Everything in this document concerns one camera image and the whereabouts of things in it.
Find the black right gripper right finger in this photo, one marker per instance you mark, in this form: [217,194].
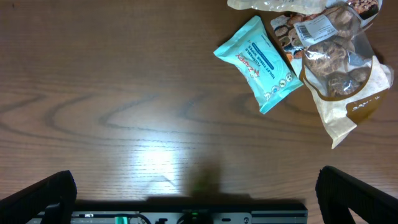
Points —
[338,193]

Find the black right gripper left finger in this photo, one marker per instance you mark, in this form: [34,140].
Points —
[54,195]

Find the brown white snack bag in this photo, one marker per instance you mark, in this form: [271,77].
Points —
[332,56]

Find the teal snack packet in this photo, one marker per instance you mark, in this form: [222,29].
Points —
[266,72]

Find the beige paper pouch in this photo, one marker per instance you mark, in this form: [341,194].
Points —
[299,6]

